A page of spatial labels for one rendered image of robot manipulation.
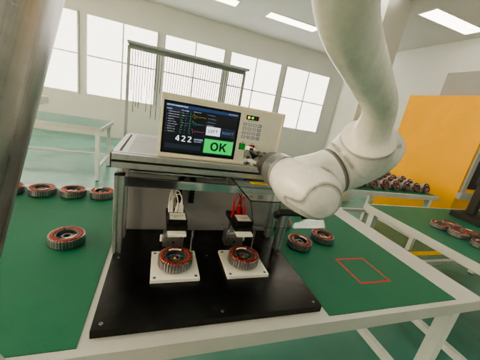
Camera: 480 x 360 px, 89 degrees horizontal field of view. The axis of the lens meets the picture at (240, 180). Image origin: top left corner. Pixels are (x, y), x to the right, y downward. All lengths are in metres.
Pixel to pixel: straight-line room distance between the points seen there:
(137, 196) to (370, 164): 0.82
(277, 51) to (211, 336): 7.58
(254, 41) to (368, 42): 7.38
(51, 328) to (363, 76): 0.81
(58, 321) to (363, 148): 0.79
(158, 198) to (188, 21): 6.55
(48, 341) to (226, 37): 7.19
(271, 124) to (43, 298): 0.85
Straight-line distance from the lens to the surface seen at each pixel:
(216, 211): 1.10
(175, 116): 0.85
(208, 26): 7.41
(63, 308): 0.84
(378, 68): 0.36
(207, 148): 0.87
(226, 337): 0.76
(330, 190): 0.45
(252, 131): 0.90
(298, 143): 8.40
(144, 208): 1.06
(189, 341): 0.73
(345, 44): 0.31
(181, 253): 0.90
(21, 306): 0.88
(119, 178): 0.86
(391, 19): 5.01
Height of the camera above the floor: 1.31
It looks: 16 degrees down
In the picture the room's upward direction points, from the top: 10 degrees clockwise
